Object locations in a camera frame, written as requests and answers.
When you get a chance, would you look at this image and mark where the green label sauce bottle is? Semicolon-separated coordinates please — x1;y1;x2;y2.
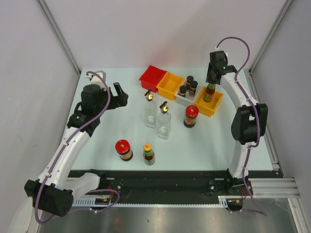
203;83;216;102
143;143;155;166

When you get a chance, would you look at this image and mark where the glass oil bottle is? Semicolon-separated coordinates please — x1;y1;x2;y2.
157;101;171;139
144;89;156;128

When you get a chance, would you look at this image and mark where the black lid spice jar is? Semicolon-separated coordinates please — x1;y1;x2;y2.
189;81;198;97
178;85;187;97
185;75;194;89

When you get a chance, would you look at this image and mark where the red lid jar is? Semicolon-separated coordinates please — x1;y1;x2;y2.
184;105;199;128
115;139;133;161

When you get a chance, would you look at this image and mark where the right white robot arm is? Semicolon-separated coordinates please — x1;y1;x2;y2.
206;50;268;195

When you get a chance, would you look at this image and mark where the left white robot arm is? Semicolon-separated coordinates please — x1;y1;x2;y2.
24;83;128;217

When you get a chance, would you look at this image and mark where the red plastic bin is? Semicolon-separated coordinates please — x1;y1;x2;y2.
139;65;167;93

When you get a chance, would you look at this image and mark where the left yellow plastic bin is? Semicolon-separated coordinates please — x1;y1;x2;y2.
156;72;185;100

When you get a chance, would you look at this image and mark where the yellow plastic bin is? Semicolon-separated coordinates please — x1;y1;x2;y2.
194;86;224;117
156;72;185;100

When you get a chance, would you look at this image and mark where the right yellow plastic bin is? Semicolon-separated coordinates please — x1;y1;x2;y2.
194;86;224;117

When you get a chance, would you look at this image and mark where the white plastic bin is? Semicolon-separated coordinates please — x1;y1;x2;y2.
175;85;203;107

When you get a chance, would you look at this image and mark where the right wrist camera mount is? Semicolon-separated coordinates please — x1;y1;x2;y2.
215;47;228;57

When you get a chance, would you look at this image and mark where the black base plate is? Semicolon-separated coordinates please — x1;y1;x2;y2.
70;168;253;207

